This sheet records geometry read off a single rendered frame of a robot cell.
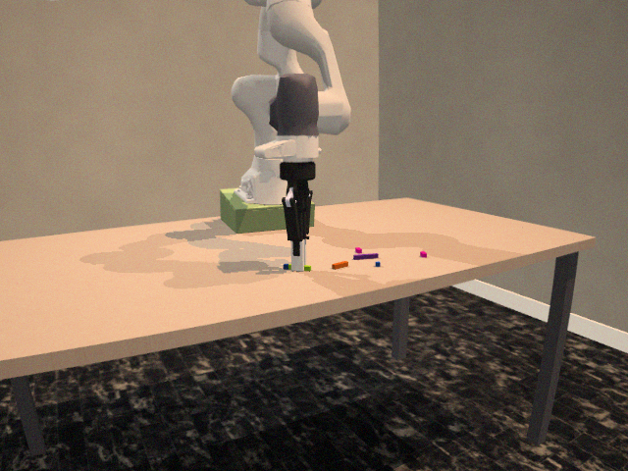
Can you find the purple rod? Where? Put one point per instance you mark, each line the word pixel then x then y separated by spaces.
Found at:
pixel 365 256

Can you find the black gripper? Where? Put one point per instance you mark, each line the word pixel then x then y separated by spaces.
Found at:
pixel 297 209

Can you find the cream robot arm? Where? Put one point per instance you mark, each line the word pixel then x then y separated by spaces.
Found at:
pixel 295 131

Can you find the lime green rod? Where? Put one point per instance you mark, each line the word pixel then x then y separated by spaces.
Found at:
pixel 306 267

